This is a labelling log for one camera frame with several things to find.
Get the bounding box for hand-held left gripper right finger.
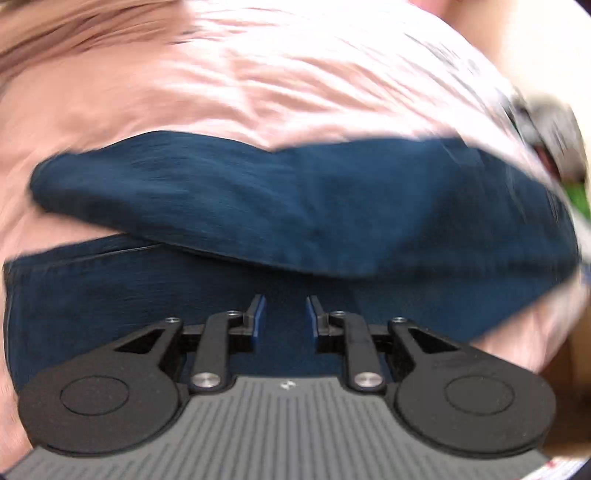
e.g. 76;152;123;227
305;295;459;394

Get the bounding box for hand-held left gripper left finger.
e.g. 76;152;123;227
113;294;267;396

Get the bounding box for dark blue denim jeans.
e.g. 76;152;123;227
2;130;583;393

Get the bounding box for green knit sweater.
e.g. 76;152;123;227
566;182;591;208

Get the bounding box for grey garment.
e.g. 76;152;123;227
515;97;585;181

